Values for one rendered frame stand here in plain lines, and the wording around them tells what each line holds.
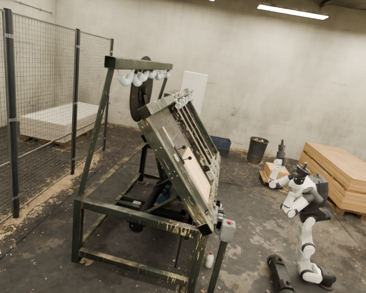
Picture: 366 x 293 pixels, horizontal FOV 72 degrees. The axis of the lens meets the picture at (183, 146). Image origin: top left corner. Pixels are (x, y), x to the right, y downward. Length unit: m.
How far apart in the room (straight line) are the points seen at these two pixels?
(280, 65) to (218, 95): 1.91
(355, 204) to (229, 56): 4.78
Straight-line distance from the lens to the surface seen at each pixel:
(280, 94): 7.99
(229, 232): 2.49
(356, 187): 5.77
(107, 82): 2.29
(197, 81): 6.32
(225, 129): 7.93
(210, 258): 3.28
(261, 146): 6.99
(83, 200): 2.77
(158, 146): 2.21
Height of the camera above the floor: 2.26
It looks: 18 degrees down
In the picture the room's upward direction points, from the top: 10 degrees clockwise
